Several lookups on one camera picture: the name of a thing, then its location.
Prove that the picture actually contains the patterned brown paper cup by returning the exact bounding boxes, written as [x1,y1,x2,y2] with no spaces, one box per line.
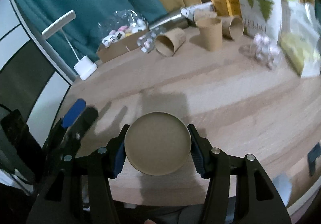
[125,112,192,176]

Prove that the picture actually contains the brown cup lying left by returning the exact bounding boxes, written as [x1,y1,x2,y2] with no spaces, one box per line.
[155,28,186,57]

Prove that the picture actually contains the brown cup lying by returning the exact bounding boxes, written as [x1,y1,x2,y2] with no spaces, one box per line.
[155,28,186,57]
[219,16,244,41]

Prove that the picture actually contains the upright plain brown cup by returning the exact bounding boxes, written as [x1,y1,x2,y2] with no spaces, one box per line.
[196,18,222,52]

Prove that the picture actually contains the brown cup at back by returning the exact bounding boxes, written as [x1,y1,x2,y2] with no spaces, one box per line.
[194,9,217,24]

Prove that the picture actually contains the brown cup lying behind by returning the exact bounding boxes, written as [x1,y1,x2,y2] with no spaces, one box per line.
[219,16,244,41]

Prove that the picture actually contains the white paper cup pack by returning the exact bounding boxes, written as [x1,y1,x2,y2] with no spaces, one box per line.
[239,0,282,41]

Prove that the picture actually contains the white desk lamp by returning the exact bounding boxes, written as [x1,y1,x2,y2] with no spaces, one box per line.
[41,10,97,81]

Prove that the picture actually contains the brown cardboard box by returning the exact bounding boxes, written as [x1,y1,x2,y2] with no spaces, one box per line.
[96,29,149,63]

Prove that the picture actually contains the dark blue slippers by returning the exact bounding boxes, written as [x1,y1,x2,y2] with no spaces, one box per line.
[307,142,321,177]

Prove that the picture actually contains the small clear packet left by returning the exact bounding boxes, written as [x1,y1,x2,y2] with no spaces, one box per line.
[137,26,167,53]

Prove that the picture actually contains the clear bag of toys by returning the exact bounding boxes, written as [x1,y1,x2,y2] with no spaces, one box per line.
[97,10,148,47]

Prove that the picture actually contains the steel thermos bottle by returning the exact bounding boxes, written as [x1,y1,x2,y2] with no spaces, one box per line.
[148,9,189,31]

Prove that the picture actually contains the yellow tissue pack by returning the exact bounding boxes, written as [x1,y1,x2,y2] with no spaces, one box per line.
[279,32,320,78]

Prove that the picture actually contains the white plastic bag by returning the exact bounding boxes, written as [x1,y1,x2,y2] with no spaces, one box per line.
[288,1,320,42]

